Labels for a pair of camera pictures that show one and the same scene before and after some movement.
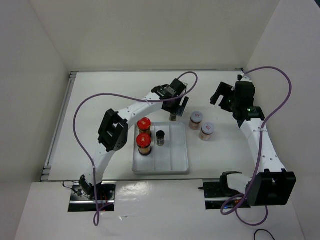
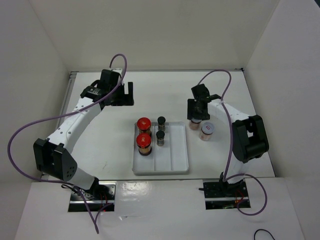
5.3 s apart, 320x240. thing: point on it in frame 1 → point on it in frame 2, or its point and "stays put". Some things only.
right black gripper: (222, 87) → (191, 103)
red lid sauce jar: (143, 140) stays put
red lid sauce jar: (143, 125) stays put
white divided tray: (171, 158) stays put
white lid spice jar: (196, 120) stays put
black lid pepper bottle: (173, 118) → (161, 123)
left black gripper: (178, 110) → (126, 99)
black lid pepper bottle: (160, 135) stays put
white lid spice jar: (206, 132) stays put
